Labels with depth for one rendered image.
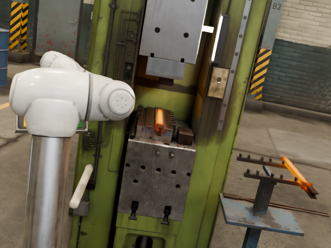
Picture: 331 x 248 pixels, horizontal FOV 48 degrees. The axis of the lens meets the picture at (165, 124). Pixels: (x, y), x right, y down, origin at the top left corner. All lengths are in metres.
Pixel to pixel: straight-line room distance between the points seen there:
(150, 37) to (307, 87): 6.47
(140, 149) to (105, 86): 1.08
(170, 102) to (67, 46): 6.30
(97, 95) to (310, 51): 7.32
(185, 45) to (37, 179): 1.21
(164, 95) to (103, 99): 1.56
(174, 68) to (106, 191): 0.90
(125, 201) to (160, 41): 0.91
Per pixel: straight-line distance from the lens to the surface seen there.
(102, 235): 2.55
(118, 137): 2.24
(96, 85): 0.98
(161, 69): 1.98
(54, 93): 0.97
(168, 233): 2.28
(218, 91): 2.15
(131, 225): 2.25
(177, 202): 2.17
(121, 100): 0.96
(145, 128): 2.06
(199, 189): 2.37
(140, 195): 2.15
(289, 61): 8.08
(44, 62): 1.55
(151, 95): 2.50
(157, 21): 1.96
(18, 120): 1.88
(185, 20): 1.96
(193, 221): 2.48
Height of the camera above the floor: 1.60
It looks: 17 degrees down
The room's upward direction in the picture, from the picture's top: 10 degrees clockwise
